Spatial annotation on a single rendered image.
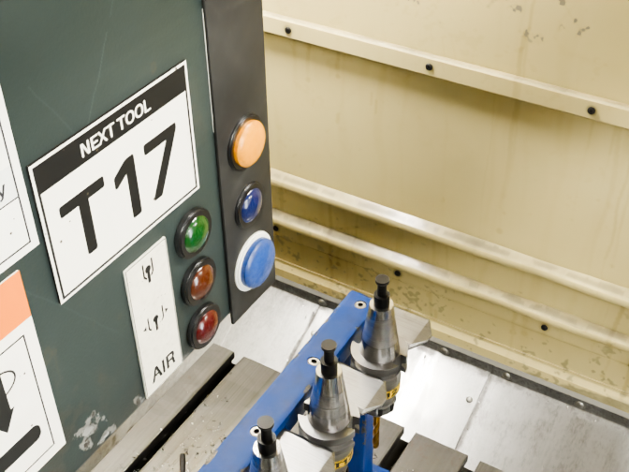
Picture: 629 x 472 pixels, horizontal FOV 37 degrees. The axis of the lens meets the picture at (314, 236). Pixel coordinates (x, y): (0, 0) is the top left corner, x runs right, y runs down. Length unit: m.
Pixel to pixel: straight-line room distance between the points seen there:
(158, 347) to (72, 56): 0.17
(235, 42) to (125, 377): 0.17
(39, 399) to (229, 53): 0.18
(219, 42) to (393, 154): 0.95
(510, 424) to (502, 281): 0.23
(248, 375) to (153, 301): 1.00
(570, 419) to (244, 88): 1.12
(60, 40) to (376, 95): 1.01
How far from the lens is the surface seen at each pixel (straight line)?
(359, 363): 1.03
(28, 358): 0.41
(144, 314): 0.47
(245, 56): 0.47
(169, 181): 0.44
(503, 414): 1.53
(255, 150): 0.49
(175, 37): 0.42
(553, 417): 1.53
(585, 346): 1.45
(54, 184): 0.38
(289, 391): 1.00
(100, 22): 0.38
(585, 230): 1.33
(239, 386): 1.45
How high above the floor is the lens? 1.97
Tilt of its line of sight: 39 degrees down
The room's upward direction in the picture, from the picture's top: 1 degrees counter-clockwise
